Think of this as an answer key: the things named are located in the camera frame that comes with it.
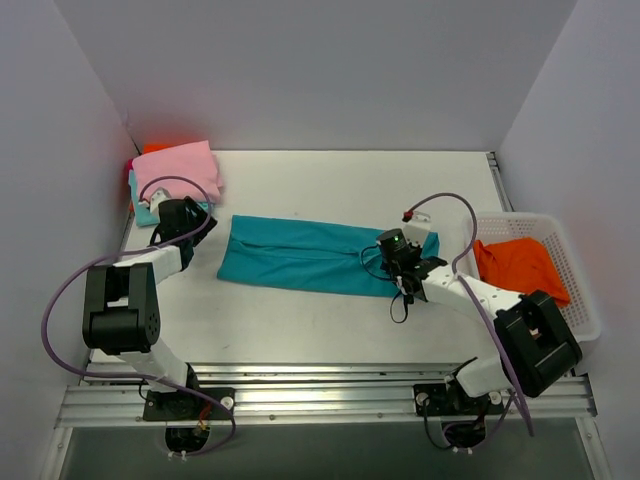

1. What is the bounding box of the teal polo shirt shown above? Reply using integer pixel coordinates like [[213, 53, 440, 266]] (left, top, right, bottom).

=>
[[216, 214, 441, 299]]

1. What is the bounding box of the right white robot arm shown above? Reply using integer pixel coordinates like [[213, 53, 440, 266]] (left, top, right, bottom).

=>
[[376, 229, 583, 413]]

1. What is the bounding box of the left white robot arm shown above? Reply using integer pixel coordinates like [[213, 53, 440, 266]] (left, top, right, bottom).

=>
[[82, 197, 217, 419]]

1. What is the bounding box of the folded light teal t shirt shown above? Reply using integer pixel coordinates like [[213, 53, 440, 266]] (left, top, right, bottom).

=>
[[128, 170, 218, 227]]

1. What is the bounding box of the folded pink t shirt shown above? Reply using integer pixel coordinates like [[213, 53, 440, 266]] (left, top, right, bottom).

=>
[[133, 140, 223, 203]]

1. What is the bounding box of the crumpled orange shirt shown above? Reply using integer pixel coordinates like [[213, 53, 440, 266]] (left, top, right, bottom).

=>
[[473, 237, 571, 307]]

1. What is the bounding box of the white plastic basket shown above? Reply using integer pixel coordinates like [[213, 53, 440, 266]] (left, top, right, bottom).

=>
[[463, 212, 601, 343]]

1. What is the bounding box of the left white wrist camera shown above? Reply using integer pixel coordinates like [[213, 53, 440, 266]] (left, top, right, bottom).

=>
[[138, 188, 172, 214]]

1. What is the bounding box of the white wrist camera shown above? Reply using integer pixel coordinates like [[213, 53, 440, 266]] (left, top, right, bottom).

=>
[[402, 211, 432, 248], [138, 188, 172, 214]]

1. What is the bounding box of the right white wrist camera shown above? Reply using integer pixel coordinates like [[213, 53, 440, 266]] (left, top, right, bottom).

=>
[[402, 211, 432, 248]]

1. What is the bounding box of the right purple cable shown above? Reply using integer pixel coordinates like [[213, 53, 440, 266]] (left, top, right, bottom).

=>
[[402, 192, 536, 437]]

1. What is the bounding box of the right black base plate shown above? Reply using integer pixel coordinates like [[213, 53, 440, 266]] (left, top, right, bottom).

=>
[[412, 383, 505, 417]]

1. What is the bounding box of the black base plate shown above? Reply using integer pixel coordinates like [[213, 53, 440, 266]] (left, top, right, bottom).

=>
[[412, 383, 505, 417], [142, 387, 236, 422]]

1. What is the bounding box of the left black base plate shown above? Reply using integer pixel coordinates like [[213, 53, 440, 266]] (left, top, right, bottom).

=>
[[142, 387, 236, 422]]

